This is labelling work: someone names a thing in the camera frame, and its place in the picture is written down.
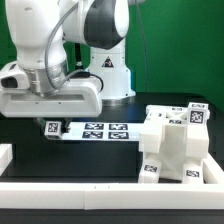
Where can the white marker sheet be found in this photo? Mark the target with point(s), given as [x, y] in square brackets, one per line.
[98, 131]

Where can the white chair seat with pegs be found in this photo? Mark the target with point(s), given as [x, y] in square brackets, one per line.
[171, 168]

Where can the white tagged cube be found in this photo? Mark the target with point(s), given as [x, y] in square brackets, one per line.
[198, 113]
[54, 130]

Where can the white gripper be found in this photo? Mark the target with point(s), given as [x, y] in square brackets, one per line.
[78, 98]

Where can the white left border rail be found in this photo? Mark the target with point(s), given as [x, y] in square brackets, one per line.
[6, 156]

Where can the white front border rail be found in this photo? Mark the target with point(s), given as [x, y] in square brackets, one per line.
[110, 196]

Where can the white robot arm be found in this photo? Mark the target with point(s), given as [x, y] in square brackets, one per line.
[70, 58]

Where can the white border rail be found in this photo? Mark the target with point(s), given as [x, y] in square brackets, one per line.
[6, 156]
[110, 196]
[212, 172]

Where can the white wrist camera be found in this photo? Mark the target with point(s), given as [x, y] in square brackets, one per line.
[12, 77]

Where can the white right border rail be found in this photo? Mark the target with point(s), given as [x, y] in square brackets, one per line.
[212, 172]

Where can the white chair back frame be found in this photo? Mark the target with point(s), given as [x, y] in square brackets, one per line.
[167, 132]

